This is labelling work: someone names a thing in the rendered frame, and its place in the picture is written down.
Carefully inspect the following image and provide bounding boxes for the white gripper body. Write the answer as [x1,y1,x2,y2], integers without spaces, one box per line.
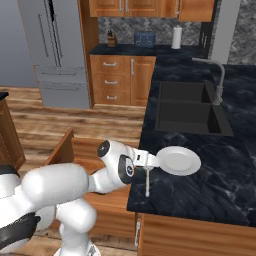
[145,152,163,170]

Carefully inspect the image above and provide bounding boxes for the open wooden drawer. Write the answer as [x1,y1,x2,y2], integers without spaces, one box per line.
[43,127,141,240]

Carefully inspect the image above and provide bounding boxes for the white round plate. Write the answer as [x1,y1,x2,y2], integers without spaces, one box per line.
[155,145,202,177]

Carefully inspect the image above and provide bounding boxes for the black double sink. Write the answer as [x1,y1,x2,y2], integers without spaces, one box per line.
[154,80,235,137]

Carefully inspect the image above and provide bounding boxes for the wooden base cupboards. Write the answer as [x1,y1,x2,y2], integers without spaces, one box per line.
[89,54,157,108]

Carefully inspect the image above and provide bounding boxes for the wooden cupboard door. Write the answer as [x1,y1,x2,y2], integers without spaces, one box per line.
[136,213,256,256]

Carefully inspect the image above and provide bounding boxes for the grey metal tap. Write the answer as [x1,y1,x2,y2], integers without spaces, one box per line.
[191,56,226,106]

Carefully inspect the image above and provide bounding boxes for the blue toaster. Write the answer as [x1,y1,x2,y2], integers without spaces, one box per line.
[133,31,157,48]

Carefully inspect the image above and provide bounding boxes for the white paper towel roll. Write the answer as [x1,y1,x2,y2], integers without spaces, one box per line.
[170,26,184,51]

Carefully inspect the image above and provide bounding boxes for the brown knife block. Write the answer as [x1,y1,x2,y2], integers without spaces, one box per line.
[106,29,118,49]

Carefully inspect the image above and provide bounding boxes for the black tall appliance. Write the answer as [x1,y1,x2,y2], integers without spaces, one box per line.
[198,21,213,60]

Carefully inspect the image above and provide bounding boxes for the grey steel fridge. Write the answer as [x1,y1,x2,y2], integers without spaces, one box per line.
[16,0,92,110]

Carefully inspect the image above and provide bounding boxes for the wooden side cupboard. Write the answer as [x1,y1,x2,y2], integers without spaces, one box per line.
[0,91,27,172]

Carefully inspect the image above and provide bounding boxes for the white long-handled utensil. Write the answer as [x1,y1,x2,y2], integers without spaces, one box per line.
[144,167,151,198]

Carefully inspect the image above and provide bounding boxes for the silver cupboard handle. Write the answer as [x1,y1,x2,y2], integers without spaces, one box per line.
[133,219,142,249]

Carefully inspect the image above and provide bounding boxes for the wooden wall cupboards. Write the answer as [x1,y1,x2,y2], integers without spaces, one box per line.
[87,0,216,23]

